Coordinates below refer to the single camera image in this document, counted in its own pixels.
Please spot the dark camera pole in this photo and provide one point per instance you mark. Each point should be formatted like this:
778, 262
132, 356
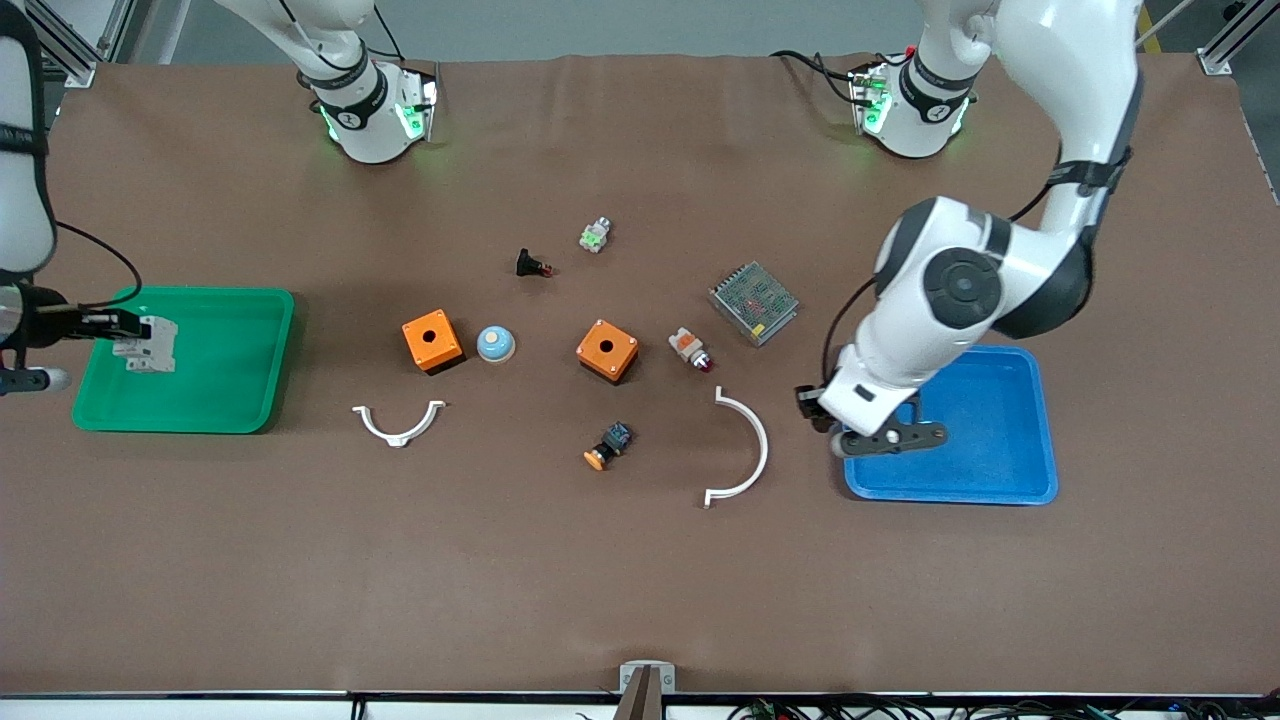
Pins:
640, 705

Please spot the aluminium frame profile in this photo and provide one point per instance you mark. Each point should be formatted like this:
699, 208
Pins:
80, 68
1215, 62

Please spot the red white pushbutton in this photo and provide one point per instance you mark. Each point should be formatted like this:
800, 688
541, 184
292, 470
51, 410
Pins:
688, 345

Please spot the large white curved bracket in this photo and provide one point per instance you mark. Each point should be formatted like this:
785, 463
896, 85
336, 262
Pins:
764, 448

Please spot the grey metal mount bracket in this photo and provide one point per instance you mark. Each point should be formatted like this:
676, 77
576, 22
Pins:
625, 678

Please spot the light blue dome button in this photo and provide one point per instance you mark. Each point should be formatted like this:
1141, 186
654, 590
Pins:
495, 343

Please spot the green white switch component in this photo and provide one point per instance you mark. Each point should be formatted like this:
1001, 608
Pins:
595, 237

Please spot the green terminal connector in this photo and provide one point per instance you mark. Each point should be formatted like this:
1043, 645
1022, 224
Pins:
762, 711

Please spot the black small switch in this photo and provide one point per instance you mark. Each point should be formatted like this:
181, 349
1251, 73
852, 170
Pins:
525, 263

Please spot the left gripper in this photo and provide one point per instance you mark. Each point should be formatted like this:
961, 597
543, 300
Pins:
806, 400

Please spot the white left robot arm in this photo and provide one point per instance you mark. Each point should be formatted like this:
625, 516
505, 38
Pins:
1070, 80

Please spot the orange button enclosure box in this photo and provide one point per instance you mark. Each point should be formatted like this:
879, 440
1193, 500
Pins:
620, 350
445, 345

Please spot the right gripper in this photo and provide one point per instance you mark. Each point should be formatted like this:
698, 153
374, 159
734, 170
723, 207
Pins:
48, 325

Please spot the orange black pushbutton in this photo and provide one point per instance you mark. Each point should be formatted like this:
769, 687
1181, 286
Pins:
615, 437

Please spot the small white curved bracket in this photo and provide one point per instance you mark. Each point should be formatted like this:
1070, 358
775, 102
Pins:
398, 439

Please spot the white grey circuit breaker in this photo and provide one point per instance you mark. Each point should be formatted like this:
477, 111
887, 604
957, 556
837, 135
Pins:
155, 352

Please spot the metal mesh power supply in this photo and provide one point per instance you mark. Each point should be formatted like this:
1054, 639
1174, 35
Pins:
755, 300

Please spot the blue plastic tray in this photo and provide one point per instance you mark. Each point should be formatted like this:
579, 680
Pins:
1000, 450

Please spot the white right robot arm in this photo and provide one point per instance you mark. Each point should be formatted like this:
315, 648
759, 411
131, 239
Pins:
360, 120

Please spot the green plastic tray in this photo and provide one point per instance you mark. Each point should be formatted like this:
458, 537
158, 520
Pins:
230, 370

